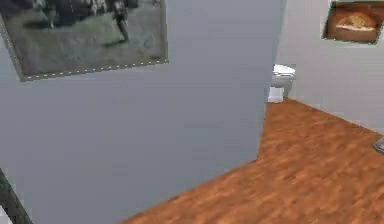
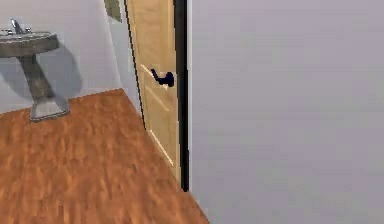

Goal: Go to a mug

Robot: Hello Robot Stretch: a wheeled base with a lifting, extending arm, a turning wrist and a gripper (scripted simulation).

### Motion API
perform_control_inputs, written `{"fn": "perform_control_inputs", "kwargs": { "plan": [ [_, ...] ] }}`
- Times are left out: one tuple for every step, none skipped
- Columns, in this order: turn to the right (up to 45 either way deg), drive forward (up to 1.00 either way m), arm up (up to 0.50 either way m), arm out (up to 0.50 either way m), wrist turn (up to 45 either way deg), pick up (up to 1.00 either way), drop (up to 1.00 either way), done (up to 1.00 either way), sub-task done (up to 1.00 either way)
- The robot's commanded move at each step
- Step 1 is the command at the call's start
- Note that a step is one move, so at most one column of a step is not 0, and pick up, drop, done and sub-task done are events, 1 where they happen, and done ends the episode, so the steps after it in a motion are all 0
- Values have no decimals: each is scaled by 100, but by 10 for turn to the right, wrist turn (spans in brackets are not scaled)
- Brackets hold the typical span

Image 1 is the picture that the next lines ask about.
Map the brown framed wall picture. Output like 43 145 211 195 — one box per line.
321 0 384 45

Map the grey object on floor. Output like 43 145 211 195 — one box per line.
371 138 384 155

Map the white toilet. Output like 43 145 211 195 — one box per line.
267 63 297 104

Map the grey framed wall picture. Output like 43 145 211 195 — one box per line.
0 0 170 83

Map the dark green furniture edge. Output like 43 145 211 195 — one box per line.
0 168 34 224

